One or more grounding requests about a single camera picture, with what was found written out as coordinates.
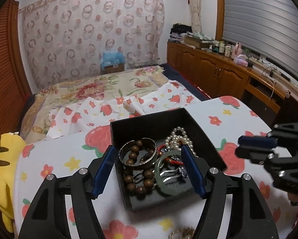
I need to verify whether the silver hair comb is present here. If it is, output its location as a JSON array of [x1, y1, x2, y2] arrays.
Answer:
[[133, 166, 187, 183]]

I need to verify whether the wooden louvered wardrobe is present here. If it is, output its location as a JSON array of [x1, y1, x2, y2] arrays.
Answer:
[[0, 0, 33, 150]]

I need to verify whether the tied beige curtain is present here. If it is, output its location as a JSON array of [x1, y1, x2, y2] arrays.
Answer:
[[186, 0, 202, 33]]

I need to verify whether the green jade bangle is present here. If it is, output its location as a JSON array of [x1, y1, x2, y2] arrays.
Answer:
[[154, 152, 190, 196]]

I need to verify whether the white cable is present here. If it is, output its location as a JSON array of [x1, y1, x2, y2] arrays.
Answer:
[[261, 66, 279, 102]]

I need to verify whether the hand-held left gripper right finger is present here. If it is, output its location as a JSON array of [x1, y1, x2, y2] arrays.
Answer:
[[181, 144, 280, 239]]

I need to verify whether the strawberry print bed sheet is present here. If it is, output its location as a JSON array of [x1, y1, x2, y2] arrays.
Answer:
[[13, 81, 296, 239]]

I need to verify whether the wooden cabinet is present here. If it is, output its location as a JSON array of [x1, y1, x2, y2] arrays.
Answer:
[[166, 41, 292, 126]]

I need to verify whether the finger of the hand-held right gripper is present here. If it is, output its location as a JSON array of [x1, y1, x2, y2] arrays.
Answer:
[[235, 147, 274, 165], [238, 136, 278, 148]]

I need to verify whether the white power strip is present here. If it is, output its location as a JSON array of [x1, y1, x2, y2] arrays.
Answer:
[[248, 56, 282, 77]]

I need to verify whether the silver bangle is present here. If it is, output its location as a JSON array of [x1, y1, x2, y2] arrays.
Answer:
[[119, 137, 157, 168]]

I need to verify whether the brown wooden bead bracelet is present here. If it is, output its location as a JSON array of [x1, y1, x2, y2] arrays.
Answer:
[[123, 139, 156, 196]]

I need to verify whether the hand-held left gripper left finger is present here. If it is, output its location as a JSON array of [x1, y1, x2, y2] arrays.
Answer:
[[18, 146, 116, 239]]

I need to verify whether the pink bottle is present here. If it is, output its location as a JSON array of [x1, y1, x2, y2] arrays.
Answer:
[[232, 42, 243, 57]]

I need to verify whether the small brown cardboard box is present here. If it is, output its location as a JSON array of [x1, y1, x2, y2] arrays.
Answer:
[[104, 63, 125, 74]]

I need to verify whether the navy bed sheet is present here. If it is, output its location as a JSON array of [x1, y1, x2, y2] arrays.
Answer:
[[160, 63, 212, 100]]

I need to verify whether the floral blanket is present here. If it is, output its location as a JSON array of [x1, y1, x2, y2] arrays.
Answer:
[[20, 65, 170, 140]]

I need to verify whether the group of small bottles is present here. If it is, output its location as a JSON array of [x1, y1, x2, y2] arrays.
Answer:
[[210, 40, 233, 57]]

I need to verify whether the stack of folded clothes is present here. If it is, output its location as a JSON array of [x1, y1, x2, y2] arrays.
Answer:
[[169, 24, 193, 43]]

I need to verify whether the gold ring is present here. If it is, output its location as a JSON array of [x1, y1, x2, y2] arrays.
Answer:
[[169, 226, 196, 239]]

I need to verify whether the sheer ring-patterned curtain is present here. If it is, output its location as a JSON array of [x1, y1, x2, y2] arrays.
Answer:
[[18, 0, 166, 90]]

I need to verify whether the white pearl necklace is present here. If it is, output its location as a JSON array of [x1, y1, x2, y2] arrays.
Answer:
[[164, 126, 197, 157]]

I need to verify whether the cardboard box with patterned cloth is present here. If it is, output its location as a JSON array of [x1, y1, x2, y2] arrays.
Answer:
[[184, 31, 214, 49]]

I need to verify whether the yellow plush toy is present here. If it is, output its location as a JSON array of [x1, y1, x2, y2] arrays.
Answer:
[[0, 132, 27, 233]]

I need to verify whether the pink tissue pack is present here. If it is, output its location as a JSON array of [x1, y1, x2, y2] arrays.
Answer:
[[234, 54, 249, 67]]

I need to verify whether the red string bracelet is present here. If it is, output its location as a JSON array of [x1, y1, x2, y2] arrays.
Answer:
[[159, 147, 185, 166]]

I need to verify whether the grey window blind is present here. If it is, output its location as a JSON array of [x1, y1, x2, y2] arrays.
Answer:
[[222, 0, 298, 80]]

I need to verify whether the black jewelry box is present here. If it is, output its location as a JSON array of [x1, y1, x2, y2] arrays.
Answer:
[[110, 108, 226, 212]]

